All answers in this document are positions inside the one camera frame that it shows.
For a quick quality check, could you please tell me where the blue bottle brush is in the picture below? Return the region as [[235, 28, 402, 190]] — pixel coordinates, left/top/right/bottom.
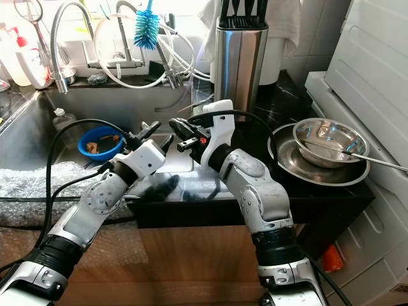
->
[[134, 0, 160, 50]]

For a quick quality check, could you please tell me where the white ribbed appliance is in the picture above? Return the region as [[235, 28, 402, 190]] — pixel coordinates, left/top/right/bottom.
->
[[305, 0, 408, 306]]

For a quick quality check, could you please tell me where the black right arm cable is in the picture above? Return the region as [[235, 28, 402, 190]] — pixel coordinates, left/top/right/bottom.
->
[[188, 110, 358, 306]]

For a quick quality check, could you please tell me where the blue plastic bowl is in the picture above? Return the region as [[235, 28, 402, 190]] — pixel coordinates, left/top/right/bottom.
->
[[78, 126, 124, 160]]

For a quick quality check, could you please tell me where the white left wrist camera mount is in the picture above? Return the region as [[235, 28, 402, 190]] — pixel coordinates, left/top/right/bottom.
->
[[118, 139, 174, 180]]

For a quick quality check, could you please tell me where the chrome spring sprayer hose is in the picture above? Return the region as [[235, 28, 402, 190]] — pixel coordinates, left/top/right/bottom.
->
[[156, 45, 186, 90]]

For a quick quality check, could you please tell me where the black handled knife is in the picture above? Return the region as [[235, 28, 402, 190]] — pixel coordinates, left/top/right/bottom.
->
[[231, 0, 245, 23], [220, 0, 233, 23], [243, 0, 257, 23], [255, 0, 268, 22]]

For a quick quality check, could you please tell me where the thin brown stick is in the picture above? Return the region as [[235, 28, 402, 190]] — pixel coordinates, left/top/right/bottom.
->
[[185, 96, 215, 112]]

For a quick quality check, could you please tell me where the flexible spring neck faucet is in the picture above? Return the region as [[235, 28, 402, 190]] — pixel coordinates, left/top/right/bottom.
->
[[51, 2, 96, 95]]

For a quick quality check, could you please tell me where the stainless steel bowl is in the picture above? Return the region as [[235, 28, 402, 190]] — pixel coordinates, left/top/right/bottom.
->
[[293, 118, 370, 170]]

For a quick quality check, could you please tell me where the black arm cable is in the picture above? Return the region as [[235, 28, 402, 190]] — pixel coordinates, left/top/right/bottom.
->
[[0, 119, 141, 276], [188, 110, 358, 306]]

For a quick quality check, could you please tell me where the white cylindrical container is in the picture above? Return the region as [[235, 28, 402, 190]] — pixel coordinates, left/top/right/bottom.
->
[[258, 35, 285, 87]]

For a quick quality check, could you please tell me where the translucent plastic bottle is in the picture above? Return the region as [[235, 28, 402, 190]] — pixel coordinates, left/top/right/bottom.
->
[[0, 29, 33, 87]]

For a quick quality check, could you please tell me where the shallow stainless steel plate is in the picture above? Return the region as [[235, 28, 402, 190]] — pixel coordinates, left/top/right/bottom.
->
[[268, 122, 372, 187]]

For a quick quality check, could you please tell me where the long thin steel utensil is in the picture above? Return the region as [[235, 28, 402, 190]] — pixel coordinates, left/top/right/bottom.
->
[[303, 140, 408, 174]]

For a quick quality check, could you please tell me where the brown wooden cabinet front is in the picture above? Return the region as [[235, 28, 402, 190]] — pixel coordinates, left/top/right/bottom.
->
[[0, 223, 270, 306]]

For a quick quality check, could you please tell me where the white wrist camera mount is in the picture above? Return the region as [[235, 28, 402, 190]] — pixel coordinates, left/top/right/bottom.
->
[[118, 139, 174, 180], [201, 100, 235, 168]]

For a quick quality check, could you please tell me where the round metal mesh strainer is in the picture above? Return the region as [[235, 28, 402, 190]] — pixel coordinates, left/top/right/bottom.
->
[[13, 0, 52, 61]]

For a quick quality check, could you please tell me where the small clear capped bottle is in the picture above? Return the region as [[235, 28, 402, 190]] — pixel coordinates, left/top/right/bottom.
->
[[51, 108, 80, 145]]

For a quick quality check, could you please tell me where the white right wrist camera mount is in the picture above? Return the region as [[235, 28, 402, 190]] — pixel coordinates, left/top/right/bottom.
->
[[201, 100, 235, 168]]

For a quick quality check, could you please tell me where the white looped hose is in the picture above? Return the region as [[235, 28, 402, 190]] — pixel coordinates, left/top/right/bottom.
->
[[92, 13, 198, 90]]

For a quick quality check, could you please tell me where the stainless steel knife block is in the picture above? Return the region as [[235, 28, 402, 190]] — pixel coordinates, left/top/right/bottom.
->
[[214, 16, 268, 115]]

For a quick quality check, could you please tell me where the small orange object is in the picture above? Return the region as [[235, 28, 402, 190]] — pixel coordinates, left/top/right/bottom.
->
[[322, 245, 345, 272]]

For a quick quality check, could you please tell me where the chrome arched faucet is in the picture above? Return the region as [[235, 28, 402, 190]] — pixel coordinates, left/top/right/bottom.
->
[[86, 1, 142, 71]]

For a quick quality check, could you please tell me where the dark scouring pad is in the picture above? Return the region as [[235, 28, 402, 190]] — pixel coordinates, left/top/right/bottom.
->
[[86, 75, 108, 87]]

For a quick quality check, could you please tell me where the small steel cup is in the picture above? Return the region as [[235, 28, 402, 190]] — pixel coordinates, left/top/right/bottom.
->
[[54, 67, 75, 84]]

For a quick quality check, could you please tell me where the white draped cloth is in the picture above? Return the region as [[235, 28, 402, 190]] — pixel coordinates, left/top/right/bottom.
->
[[198, 0, 302, 61]]

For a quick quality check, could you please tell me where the white bottle red pump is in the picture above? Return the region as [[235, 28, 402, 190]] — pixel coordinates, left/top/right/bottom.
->
[[10, 25, 52, 90]]

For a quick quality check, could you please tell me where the clear bubble wrap sheet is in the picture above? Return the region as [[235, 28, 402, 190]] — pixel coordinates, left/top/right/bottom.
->
[[0, 161, 136, 228]]

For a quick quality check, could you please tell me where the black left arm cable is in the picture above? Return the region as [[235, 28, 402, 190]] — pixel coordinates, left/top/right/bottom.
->
[[0, 119, 141, 276]]

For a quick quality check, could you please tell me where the stainless steel sink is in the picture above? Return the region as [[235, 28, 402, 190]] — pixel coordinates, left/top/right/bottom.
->
[[0, 89, 195, 173]]

